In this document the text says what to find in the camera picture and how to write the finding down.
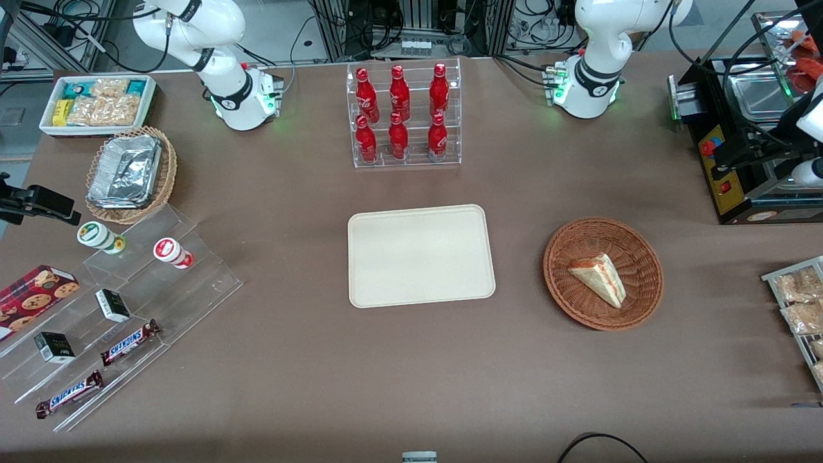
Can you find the triangular sandwich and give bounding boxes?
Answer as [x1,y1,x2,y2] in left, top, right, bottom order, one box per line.
[568,253,627,309]

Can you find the round brown wicker basket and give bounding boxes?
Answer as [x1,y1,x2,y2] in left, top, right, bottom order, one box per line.
[543,217,664,332]

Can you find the cream plastic tray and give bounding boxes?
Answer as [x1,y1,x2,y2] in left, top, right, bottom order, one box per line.
[348,204,496,309]

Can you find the oval light wicker basket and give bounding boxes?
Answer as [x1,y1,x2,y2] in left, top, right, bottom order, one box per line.
[85,126,178,225]

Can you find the black food warmer machine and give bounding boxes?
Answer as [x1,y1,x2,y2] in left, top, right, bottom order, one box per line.
[667,10,823,225]

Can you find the clear bag of fried snacks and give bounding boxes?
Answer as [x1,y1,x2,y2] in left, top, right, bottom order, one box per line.
[781,301,823,336]
[774,266,823,304]

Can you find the red cola bottle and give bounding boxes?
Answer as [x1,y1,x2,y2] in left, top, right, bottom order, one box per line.
[388,111,410,161]
[428,113,449,162]
[355,114,378,163]
[390,64,411,122]
[356,68,380,123]
[430,62,449,116]

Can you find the clear acrylic bottle rack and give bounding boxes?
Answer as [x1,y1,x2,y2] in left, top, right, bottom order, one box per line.
[346,58,462,169]

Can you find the clear acrylic stepped stand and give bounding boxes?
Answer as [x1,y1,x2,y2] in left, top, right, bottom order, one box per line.
[0,204,244,433]

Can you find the red lid cup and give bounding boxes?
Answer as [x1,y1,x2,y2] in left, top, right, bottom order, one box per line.
[153,237,194,269]

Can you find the white rectangular snack bin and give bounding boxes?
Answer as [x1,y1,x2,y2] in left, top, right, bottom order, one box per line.
[39,75,158,138]

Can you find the aluminium foil container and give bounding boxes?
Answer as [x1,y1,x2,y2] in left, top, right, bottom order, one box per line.
[87,134,162,210]

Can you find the clear bag of peanut snacks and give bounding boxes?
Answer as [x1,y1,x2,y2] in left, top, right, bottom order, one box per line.
[103,95,143,127]
[90,78,130,98]
[67,96,107,127]

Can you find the Snickers chocolate bar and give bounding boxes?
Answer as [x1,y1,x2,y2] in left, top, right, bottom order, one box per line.
[35,370,104,419]
[100,319,161,367]

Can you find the small black box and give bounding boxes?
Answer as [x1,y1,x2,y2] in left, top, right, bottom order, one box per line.
[33,332,76,365]
[95,289,132,323]

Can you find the green lid cup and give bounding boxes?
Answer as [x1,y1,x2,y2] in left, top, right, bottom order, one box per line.
[77,221,126,255]

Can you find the red cookie box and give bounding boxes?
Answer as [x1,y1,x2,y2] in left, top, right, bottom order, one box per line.
[0,265,80,341]

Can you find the grey wire tray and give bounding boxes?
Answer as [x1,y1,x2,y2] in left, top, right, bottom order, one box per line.
[761,256,823,393]

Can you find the black cable loop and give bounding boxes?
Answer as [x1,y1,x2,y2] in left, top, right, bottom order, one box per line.
[557,433,649,463]

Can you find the aluminium frame rack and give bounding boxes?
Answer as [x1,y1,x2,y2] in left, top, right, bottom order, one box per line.
[309,0,518,62]

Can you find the black camera on clamp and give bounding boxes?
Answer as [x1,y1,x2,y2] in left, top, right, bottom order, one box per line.
[0,172,82,226]

